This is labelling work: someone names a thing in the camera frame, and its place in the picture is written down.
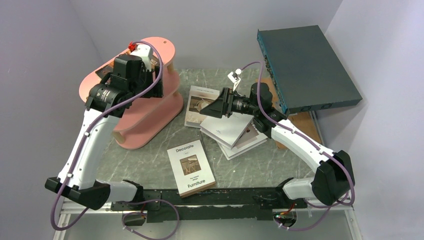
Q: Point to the white Insoia travel book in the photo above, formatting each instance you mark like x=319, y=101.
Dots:
x=226, y=130

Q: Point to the white Decorate Furniture book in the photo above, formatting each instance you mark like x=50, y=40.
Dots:
x=191, y=168

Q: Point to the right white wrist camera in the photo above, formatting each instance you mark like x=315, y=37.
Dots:
x=235, y=78

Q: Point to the dark teal flat box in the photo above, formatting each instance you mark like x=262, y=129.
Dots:
x=306, y=72

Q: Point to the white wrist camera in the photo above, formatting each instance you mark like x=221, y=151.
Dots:
x=145, y=52
x=235, y=78

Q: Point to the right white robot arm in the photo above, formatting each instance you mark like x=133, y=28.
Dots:
x=333, y=181

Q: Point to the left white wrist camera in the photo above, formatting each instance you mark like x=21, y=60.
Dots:
x=145, y=52

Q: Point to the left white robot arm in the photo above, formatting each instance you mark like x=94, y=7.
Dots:
x=132, y=77

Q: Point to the brown wooden board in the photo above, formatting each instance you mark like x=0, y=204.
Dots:
x=303, y=120

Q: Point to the pink three-tier shelf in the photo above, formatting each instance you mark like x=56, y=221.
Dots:
x=148, y=116

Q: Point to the white fashion cover magazine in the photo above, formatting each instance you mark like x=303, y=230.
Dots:
x=250, y=139

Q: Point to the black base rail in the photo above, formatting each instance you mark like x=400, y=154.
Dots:
x=260, y=203

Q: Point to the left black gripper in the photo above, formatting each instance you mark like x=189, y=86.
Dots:
x=154, y=91

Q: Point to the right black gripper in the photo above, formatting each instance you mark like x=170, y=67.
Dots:
x=222, y=106

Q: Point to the beige cup cover book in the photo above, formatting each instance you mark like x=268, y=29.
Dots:
x=199, y=98

